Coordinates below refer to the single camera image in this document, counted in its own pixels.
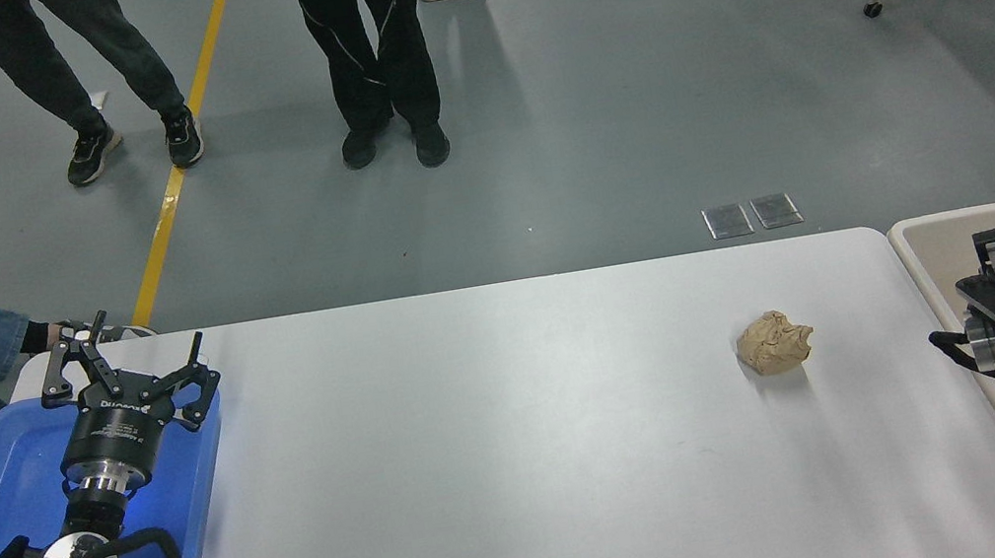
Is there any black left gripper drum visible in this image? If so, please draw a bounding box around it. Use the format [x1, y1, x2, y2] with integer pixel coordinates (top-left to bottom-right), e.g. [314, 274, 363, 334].
[49, 366, 189, 490]

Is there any tan paper ball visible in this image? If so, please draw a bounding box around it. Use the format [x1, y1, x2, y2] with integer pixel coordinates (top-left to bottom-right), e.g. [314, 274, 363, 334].
[731, 305, 819, 380]

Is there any metal floor plate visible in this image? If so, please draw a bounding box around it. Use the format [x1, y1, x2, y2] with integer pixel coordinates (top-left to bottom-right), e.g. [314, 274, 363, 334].
[701, 201, 755, 242]
[749, 190, 806, 232]

